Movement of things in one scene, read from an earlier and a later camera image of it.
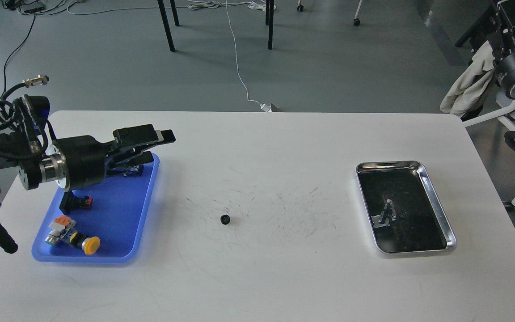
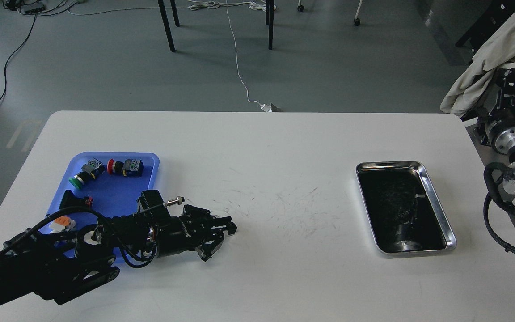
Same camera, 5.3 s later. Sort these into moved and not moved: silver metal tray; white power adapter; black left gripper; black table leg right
Moved: black left gripper
Not moved: white power adapter; silver metal tray; black table leg right
